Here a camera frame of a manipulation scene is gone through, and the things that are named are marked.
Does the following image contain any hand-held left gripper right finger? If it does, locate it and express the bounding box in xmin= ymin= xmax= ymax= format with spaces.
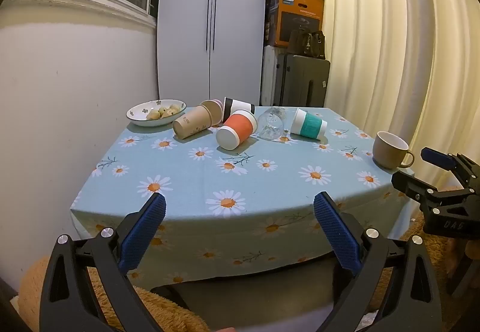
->
xmin=313 ymin=191 xmax=444 ymax=332

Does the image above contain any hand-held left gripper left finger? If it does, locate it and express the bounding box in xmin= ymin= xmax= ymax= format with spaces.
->
xmin=39 ymin=192 xmax=167 ymax=332

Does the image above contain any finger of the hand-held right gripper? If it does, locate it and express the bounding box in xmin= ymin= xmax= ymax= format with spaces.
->
xmin=421 ymin=147 xmax=480 ymax=190
xmin=391 ymin=170 xmax=474 ymax=218

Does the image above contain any orange and white cup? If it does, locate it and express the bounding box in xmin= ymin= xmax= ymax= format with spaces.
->
xmin=215 ymin=110 xmax=259 ymax=151

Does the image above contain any teal and white cup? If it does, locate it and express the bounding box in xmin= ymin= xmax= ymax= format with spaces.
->
xmin=290 ymin=108 xmax=328 ymax=141

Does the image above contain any brown paper cup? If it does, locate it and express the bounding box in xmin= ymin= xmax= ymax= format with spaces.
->
xmin=172 ymin=105 xmax=214 ymax=140

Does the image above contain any pink rimmed paper cup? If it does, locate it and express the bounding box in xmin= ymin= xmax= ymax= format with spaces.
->
xmin=199 ymin=99 xmax=225 ymax=127

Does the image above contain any black and white cup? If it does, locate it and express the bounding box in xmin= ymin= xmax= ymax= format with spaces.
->
xmin=221 ymin=96 xmax=256 ymax=123

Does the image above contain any beige ceramic mug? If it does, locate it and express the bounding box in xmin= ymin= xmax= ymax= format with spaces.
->
xmin=372 ymin=130 xmax=415 ymax=170

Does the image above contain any blue daisy tablecloth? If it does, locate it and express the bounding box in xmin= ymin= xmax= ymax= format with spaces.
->
xmin=70 ymin=105 xmax=418 ymax=285

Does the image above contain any white floral bowl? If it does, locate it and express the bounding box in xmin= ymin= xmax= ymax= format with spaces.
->
xmin=126 ymin=99 xmax=187 ymax=127

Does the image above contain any clear glass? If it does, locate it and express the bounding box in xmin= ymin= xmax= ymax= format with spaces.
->
xmin=257 ymin=106 xmax=287 ymax=141

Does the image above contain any cream curtain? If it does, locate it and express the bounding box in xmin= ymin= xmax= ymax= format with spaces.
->
xmin=302 ymin=0 xmax=480 ymax=192

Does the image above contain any black suitcase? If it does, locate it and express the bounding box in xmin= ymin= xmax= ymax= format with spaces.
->
xmin=272 ymin=53 xmax=331 ymax=108

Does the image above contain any brown handbag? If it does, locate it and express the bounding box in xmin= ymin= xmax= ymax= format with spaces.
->
xmin=287 ymin=30 xmax=326 ymax=59

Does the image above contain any orange and black cardboard box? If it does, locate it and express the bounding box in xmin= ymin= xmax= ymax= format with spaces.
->
xmin=264 ymin=0 xmax=326 ymax=48

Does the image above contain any grey wardrobe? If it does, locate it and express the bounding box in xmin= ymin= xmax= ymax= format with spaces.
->
xmin=156 ymin=0 xmax=268 ymax=108

